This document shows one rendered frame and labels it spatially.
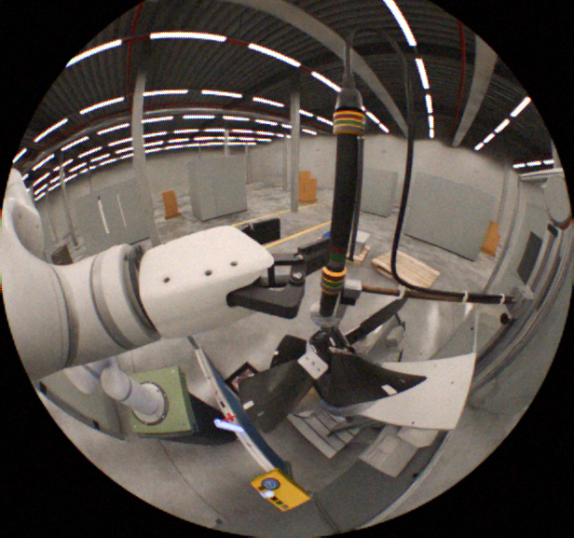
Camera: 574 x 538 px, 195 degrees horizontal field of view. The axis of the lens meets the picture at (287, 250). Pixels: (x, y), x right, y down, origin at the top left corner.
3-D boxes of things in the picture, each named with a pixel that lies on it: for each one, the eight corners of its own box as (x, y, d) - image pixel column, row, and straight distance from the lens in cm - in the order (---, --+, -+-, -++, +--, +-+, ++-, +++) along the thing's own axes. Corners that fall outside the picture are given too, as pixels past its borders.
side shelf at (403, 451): (431, 420, 117) (435, 419, 114) (391, 476, 106) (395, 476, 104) (402, 401, 108) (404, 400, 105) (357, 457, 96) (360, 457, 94)
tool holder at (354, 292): (349, 307, 41) (360, 273, 35) (348, 332, 37) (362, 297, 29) (312, 301, 41) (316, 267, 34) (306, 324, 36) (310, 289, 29)
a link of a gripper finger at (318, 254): (271, 287, 15) (322, 262, 18) (295, 309, 13) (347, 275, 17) (269, 255, 13) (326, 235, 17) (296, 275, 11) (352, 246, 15)
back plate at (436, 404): (353, 346, 110) (352, 344, 110) (478, 327, 78) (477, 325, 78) (282, 406, 92) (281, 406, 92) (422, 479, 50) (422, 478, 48)
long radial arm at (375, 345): (375, 375, 78) (363, 354, 71) (361, 373, 82) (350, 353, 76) (403, 332, 96) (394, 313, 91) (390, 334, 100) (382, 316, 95)
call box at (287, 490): (307, 491, 81) (311, 498, 71) (283, 503, 83) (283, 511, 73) (278, 466, 78) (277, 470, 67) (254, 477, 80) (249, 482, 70)
